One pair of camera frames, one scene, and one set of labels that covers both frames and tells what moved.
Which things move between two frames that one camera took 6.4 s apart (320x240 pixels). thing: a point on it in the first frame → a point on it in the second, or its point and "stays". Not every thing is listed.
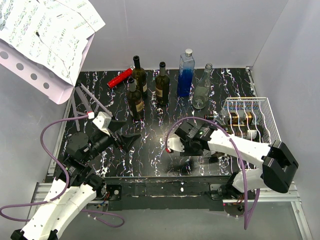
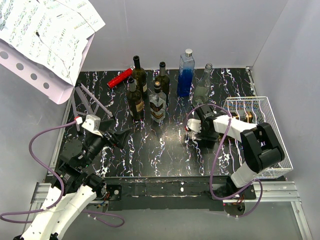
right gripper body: [190, 150] → [208, 135]
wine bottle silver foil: [136, 103] stays
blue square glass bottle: [185, 74] stays
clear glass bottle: [201, 90] stays
